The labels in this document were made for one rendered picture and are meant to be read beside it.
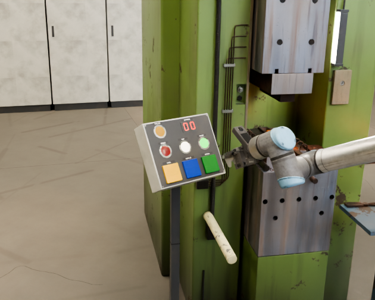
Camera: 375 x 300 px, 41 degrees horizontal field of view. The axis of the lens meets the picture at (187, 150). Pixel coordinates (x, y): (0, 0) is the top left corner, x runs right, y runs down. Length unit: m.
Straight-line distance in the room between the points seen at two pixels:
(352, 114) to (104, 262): 1.82
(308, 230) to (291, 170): 0.82
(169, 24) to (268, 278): 1.42
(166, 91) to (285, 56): 0.78
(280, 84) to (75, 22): 5.30
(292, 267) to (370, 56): 1.12
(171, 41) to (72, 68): 4.74
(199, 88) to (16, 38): 5.20
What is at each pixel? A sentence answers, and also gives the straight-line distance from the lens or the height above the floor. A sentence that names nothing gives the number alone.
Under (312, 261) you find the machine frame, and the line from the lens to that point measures 2.68.
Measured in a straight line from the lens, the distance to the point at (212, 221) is 2.48.
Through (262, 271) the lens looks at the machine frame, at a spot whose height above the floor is 0.38.
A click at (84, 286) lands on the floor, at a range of 3.21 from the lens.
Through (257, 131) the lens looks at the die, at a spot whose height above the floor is 0.99.
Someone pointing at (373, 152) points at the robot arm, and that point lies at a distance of 1.76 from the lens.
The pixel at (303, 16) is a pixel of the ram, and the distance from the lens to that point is 2.34.
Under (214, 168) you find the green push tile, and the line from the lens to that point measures 2.16.
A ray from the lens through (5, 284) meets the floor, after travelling 3.33.
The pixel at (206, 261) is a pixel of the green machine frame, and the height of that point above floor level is 0.35.
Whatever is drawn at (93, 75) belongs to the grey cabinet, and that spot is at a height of 0.49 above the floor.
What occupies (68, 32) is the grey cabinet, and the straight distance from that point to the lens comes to 7.36.
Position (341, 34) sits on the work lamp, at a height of 1.53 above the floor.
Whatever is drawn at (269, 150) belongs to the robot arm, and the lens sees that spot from 1.81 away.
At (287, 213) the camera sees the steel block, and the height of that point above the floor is 0.70.
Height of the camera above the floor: 1.73
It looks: 18 degrees down
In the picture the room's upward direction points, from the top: 1 degrees clockwise
